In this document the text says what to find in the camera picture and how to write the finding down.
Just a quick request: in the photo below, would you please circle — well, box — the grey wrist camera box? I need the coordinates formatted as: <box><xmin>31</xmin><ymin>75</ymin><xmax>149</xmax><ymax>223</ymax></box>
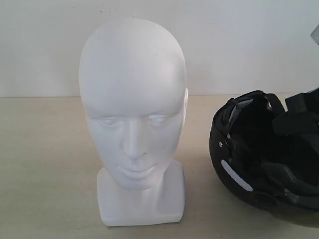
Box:
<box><xmin>310</xmin><ymin>25</ymin><xmax>319</xmax><ymax>45</ymax></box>

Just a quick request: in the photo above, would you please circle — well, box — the black helmet with visor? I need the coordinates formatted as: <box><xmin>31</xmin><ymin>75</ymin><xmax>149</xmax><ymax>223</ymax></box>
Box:
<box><xmin>209</xmin><ymin>88</ymin><xmax>319</xmax><ymax>228</ymax></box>

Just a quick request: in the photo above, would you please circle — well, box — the white mannequin head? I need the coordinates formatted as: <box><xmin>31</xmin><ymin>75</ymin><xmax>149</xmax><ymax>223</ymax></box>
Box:
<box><xmin>79</xmin><ymin>18</ymin><xmax>188</xmax><ymax>226</ymax></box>

